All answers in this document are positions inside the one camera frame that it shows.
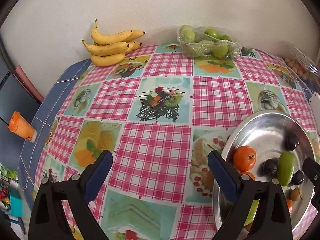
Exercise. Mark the blue cloth under tablecloth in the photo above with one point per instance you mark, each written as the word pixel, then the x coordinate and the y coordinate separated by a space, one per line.
pixel 42 122

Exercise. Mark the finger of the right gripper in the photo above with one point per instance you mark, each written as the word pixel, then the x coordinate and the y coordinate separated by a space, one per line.
pixel 312 171

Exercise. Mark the white rectangular box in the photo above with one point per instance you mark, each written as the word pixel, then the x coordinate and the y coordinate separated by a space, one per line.
pixel 314 102

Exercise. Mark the plastic tray of green fruits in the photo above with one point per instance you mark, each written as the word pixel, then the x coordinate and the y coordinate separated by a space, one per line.
pixel 197 41

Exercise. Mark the dark cherry front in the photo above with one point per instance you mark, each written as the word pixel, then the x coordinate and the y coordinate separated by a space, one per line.
pixel 292 142

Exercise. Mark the silver metal bowl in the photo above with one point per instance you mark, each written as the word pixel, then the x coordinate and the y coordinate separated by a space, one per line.
pixel 266 132

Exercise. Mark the brown longan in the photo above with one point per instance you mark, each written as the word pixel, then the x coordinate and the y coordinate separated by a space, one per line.
pixel 295 194

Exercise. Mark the yellow banana bunch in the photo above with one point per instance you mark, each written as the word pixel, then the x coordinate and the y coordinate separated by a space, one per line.
pixel 108 50

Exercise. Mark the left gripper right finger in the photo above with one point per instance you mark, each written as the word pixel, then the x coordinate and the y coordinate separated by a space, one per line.
pixel 237 190

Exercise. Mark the dark cherry back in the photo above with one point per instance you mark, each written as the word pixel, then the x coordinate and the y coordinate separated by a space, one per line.
pixel 298 178

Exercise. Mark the pale green mango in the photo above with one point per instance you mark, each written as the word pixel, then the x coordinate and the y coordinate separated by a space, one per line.
pixel 252 212

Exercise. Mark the medium orange tangerine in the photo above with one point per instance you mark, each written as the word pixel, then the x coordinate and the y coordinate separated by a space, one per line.
pixel 247 176

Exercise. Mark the clear bag of longans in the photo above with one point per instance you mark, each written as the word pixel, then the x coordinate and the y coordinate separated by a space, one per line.
pixel 301 64

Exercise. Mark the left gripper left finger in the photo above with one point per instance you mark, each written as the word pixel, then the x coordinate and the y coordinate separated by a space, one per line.
pixel 79 192

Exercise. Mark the pink checkered tablecloth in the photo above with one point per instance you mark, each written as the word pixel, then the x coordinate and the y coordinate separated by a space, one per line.
pixel 160 113

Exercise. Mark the orange plastic cup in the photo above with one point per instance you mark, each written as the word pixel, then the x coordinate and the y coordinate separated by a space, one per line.
pixel 21 127

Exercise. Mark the dark cherry with stem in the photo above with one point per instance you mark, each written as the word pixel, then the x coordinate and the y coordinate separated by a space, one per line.
pixel 269 167

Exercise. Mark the dark green mango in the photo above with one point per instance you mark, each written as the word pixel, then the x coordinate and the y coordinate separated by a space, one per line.
pixel 286 167

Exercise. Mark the small orange tangerine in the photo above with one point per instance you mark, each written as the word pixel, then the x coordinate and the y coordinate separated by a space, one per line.
pixel 289 205

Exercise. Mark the large orange tangerine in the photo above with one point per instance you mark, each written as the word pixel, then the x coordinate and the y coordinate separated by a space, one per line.
pixel 244 158

